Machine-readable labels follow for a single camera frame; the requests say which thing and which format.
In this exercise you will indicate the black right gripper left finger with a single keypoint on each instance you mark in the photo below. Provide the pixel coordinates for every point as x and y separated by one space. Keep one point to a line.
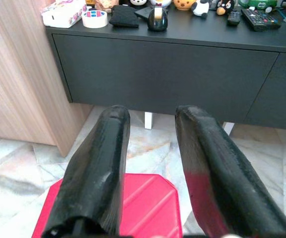
91 178

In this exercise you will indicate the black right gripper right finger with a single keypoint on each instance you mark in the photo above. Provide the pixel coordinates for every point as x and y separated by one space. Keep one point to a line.
222 183

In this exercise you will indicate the white cabinet leg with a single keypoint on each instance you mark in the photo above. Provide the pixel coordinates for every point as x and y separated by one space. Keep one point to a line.
149 121
229 128

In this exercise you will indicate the red folding stool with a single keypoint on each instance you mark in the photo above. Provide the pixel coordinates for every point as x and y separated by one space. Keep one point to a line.
148 205

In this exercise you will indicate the black low cabinet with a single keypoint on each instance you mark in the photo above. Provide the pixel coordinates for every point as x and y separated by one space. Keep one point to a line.
158 74

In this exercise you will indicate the light wooden cabinet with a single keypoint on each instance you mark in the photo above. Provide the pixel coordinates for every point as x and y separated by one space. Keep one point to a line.
14 74

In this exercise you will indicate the white adhesive tape roll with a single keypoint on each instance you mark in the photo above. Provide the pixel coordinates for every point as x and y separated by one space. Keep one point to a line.
94 21

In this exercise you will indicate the black cloth pouch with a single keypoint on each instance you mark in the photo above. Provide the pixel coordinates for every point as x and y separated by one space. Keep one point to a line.
124 16

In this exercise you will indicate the small black remote control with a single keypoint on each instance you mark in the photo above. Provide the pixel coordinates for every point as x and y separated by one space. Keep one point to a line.
233 17

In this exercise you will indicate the white floral tissue box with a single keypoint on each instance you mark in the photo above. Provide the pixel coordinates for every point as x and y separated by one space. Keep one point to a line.
61 15

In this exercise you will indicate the large black remote control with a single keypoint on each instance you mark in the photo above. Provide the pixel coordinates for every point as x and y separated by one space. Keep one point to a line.
259 19

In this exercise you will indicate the black tape dispenser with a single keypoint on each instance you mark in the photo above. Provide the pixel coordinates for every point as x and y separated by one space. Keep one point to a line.
158 23

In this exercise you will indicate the brown snack packet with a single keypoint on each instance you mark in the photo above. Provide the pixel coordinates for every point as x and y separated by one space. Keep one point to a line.
103 5

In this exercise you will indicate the black flat box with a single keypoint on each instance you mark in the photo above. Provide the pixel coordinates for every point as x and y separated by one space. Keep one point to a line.
143 13

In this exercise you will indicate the black bird plush toy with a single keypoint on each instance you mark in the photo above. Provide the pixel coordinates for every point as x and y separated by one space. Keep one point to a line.
225 7

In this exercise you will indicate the black and white panda toy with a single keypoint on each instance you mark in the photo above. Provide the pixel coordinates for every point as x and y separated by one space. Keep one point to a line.
200 7

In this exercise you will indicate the white round figurine black eyes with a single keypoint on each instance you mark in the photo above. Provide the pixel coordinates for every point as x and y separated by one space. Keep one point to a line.
137 2

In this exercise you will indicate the green plastic device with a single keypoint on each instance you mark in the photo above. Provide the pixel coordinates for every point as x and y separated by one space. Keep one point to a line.
257 4

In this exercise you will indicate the orange bear toy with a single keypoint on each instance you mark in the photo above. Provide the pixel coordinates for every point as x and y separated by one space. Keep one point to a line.
184 4

